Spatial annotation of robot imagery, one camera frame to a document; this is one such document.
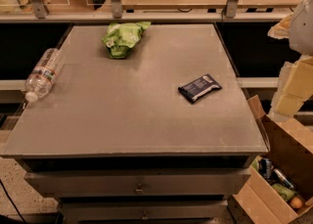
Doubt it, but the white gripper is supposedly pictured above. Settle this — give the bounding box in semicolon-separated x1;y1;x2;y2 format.
267;0;313;116

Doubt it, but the dark blue rxbar wrapper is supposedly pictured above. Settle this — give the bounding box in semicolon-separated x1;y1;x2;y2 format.
178;73;222;104

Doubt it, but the green rice chip bag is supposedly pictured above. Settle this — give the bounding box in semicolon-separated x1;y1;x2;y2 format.
102;22;151;59

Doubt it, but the open cardboard box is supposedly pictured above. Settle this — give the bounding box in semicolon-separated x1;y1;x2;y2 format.
232;95;313;224

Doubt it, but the silver drink can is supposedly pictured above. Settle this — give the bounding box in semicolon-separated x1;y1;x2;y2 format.
272;168;295;190

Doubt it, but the green snack packet in box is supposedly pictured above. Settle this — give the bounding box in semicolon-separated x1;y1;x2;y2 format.
272;183;296;202

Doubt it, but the upper drawer with knob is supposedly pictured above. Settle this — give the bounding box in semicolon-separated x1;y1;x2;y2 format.
25;169;250;199

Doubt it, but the drawer with knob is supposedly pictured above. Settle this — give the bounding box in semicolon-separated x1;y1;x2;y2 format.
58;201;228;221
25;169;250;199

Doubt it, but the orange fruit in box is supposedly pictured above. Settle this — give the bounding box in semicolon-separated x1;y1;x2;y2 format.
290;196;304;209

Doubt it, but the grey drawer cabinet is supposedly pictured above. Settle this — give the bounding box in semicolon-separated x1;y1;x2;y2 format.
2;23;267;224

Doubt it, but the lower drawer with knob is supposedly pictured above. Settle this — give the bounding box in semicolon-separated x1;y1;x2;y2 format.
58;201;228;221

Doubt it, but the clear plastic water bottle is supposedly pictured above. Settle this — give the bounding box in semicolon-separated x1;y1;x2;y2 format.
25;48;65;103

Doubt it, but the black cable on floor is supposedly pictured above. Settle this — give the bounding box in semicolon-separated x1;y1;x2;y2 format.
0;179;27;224

